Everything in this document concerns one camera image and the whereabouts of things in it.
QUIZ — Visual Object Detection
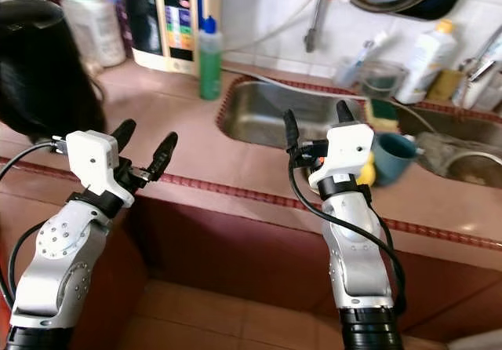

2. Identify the black electric kettle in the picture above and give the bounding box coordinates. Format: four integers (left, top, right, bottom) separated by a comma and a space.
0, 0, 107, 143

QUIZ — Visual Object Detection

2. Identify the yellow plastic bowl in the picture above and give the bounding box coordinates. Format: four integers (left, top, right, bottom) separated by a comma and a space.
355, 152, 376, 186

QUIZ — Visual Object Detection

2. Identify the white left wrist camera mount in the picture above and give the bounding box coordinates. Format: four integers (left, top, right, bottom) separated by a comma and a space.
64, 130, 136, 208

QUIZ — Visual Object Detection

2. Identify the small clear plastic pail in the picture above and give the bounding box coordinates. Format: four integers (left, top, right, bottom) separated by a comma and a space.
359, 60, 407, 100

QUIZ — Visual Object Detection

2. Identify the green yellow sponge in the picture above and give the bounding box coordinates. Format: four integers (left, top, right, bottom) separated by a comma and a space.
373, 97, 401, 133

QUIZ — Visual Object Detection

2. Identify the brown scouring pad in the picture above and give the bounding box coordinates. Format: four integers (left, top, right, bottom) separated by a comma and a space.
431, 69, 464, 101

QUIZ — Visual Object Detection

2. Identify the clear plastic toothbrush cup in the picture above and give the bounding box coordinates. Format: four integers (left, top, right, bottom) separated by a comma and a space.
333, 56, 362, 88

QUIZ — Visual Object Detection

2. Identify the beige water ionizer appliance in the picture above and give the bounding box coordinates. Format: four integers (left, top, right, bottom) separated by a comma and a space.
122, 0, 222, 75

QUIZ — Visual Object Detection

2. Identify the white detergent bottle yellow cap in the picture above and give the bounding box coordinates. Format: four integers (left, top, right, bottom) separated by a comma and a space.
395, 19, 460, 105

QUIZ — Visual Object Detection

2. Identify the crumpled clear plastic bag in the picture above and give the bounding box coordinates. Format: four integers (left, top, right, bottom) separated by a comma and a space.
416, 130, 502, 178

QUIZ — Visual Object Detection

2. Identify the stainless steel sink basin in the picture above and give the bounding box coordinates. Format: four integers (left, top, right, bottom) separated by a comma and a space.
412, 107, 502, 190
218, 78, 377, 151

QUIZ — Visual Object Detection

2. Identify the white blue toothbrush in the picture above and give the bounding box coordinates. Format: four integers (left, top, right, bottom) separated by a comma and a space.
353, 32, 389, 64

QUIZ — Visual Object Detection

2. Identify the chrome sink faucet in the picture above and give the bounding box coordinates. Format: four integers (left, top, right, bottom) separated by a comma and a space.
451, 28, 502, 111

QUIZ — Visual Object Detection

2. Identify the blue-grey mug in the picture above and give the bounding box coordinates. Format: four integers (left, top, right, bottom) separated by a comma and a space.
371, 133, 418, 186

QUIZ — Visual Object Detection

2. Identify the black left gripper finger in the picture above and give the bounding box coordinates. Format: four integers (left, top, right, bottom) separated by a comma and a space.
145, 132, 179, 184
110, 118, 136, 151

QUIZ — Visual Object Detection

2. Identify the green dish soap bottle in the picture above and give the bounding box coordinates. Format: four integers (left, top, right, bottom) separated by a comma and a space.
198, 16, 223, 101

